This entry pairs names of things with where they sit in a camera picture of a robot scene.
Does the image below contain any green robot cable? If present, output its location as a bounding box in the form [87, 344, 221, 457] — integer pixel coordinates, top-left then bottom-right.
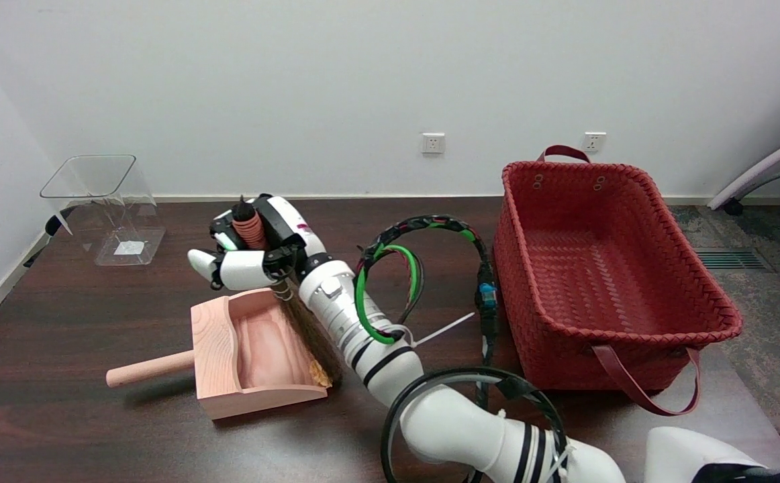
[354, 244, 424, 345]

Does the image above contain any brown straw hand broom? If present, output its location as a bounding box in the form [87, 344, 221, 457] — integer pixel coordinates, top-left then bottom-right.
[231, 195, 345, 391]

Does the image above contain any grey floor vent grille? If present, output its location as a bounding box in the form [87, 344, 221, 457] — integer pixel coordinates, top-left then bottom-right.
[693, 247, 775, 272]

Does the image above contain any white zip tie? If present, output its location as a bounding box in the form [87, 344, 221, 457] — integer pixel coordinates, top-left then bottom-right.
[403, 312, 477, 348]

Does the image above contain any clear plastic container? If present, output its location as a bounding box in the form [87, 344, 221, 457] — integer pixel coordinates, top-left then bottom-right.
[40, 155, 166, 268]

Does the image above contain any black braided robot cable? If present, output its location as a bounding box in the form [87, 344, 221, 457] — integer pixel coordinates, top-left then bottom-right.
[355, 214, 499, 411]

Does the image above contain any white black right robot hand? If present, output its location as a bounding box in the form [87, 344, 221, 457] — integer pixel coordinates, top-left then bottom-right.
[187, 193, 332, 292]

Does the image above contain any wooden dustpan with handle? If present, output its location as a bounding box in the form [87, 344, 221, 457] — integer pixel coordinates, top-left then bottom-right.
[106, 288, 329, 421]

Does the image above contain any black smooth cable loop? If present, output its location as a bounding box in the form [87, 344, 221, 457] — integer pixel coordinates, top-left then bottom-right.
[381, 366, 569, 483]

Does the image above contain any red woven basket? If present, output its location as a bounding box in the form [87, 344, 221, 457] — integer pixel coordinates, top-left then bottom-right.
[494, 145, 743, 417]

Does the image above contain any grey office chair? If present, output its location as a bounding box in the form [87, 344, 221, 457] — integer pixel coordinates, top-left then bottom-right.
[707, 127, 780, 217]

